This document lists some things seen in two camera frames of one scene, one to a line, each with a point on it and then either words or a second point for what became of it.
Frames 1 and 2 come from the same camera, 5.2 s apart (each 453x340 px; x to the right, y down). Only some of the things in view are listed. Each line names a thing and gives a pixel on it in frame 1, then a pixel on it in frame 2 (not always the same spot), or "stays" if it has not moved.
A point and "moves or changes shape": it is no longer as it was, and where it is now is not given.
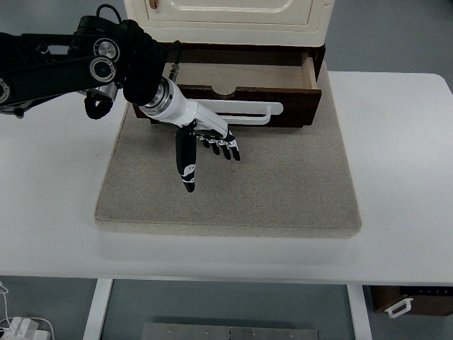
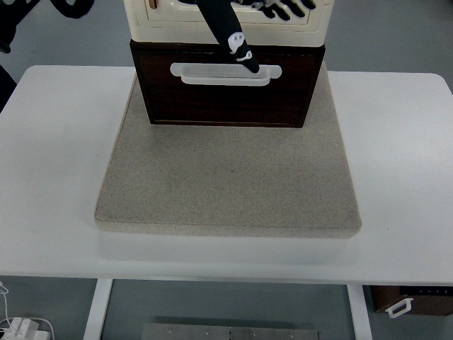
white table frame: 357,295 stays
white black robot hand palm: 180,110 -> 223,18
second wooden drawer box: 427,300 stays
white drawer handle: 243,106 -> 224,74
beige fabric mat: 290,180 stays
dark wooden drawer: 289,77 moves or changes shape
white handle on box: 406,301 stays
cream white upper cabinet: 233,23 stays
